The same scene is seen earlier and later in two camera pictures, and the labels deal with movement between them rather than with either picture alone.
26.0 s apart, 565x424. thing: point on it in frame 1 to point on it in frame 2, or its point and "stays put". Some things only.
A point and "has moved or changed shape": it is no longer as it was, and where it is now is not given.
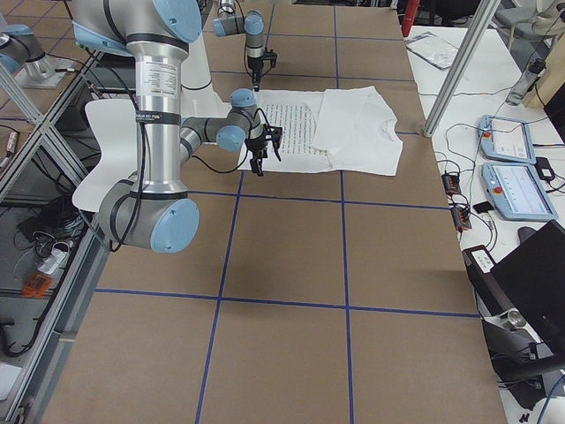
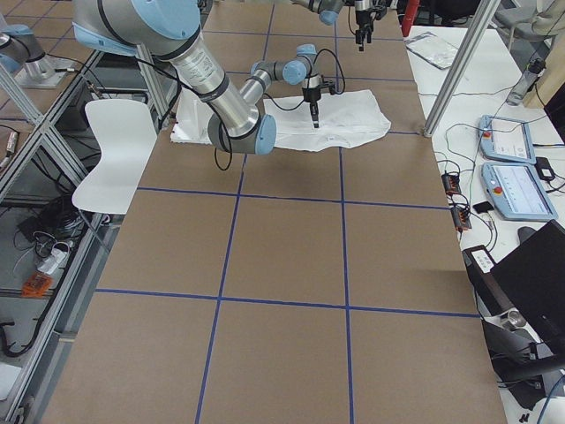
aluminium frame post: (480, 29) stays put
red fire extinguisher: (410, 12) stays put
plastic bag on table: (433, 49) stays put
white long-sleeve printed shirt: (342, 130) has moved or changed shape
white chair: (115, 124) stays put
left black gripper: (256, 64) to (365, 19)
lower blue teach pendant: (517, 192) stays put
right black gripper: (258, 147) to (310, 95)
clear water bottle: (525, 80) stays put
